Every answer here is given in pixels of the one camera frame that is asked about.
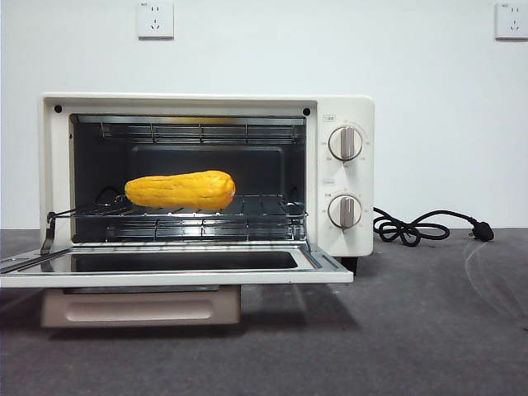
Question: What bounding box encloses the yellow corn cob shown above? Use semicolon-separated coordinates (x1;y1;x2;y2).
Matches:
124;170;237;210

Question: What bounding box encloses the glass oven door with handle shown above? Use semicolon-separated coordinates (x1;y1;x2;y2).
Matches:
0;241;355;330

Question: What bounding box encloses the cream oven timer knob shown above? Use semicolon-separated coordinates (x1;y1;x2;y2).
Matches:
328;194;363;230

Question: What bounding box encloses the cream oven temperature knob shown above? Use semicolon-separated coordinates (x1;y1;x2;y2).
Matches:
328;125;364;162

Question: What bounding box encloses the cream Toshiba toaster oven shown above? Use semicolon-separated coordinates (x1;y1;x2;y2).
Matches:
40;92;375;276

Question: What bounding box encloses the metal wire oven rack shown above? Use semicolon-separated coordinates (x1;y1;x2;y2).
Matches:
47;193;309;218

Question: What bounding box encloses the metal wire heater guard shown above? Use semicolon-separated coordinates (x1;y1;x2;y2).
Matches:
100;120;307;144
106;217;305;241

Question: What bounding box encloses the white wall socket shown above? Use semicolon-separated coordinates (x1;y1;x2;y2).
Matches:
494;2;528;41
137;2;175;41

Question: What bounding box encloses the black oven power cable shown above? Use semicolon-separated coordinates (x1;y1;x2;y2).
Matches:
372;205;495;248

